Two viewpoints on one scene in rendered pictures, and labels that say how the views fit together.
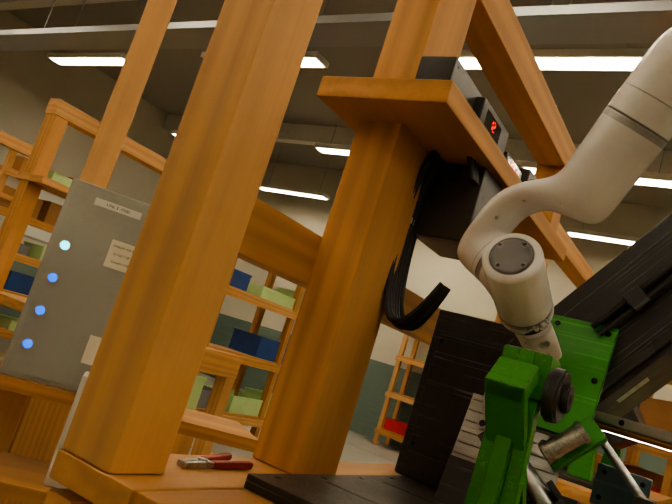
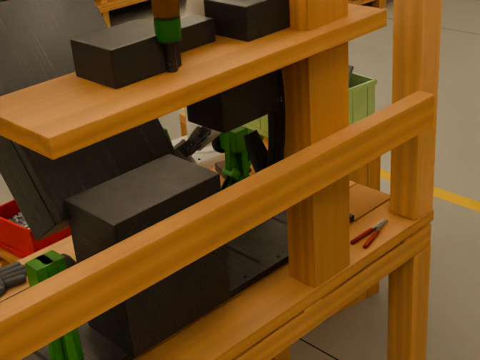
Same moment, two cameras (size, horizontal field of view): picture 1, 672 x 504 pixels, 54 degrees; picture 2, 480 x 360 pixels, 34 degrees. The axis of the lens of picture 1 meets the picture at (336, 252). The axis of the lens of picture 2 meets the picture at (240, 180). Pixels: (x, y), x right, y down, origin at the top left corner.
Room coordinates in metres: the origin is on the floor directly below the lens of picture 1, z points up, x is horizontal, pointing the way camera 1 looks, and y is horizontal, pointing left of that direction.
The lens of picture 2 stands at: (2.90, 0.19, 2.02)
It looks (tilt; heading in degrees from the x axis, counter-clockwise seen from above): 26 degrees down; 194
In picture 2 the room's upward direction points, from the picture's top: 4 degrees counter-clockwise
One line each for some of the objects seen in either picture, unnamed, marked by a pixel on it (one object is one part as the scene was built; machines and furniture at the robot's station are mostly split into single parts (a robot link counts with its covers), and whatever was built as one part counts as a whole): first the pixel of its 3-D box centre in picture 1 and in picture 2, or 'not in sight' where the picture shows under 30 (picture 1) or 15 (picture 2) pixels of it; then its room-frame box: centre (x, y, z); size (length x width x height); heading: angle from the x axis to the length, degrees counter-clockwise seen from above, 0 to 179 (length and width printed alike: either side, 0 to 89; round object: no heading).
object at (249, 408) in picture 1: (270, 332); not in sight; (7.21, 0.42, 1.14); 2.45 x 0.55 x 2.28; 146
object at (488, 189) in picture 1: (462, 214); (229, 84); (1.28, -0.22, 1.42); 0.17 x 0.12 x 0.15; 147
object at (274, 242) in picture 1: (388, 302); (252, 201); (1.46, -0.15, 1.23); 1.30 x 0.05 x 0.09; 147
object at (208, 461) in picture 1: (212, 462); (372, 232); (0.99, 0.08, 0.89); 0.16 x 0.05 x 0.01; 155
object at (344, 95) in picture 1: (468, 188); (205, 60); (1.40, -0.24, 1.52); 0.90 x 0.25 x 0.04; 147
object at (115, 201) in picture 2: (481, 408); (152, 251); (1.43, -0.40, 1.07); 0.30 x 0.18 x 0.34; 147
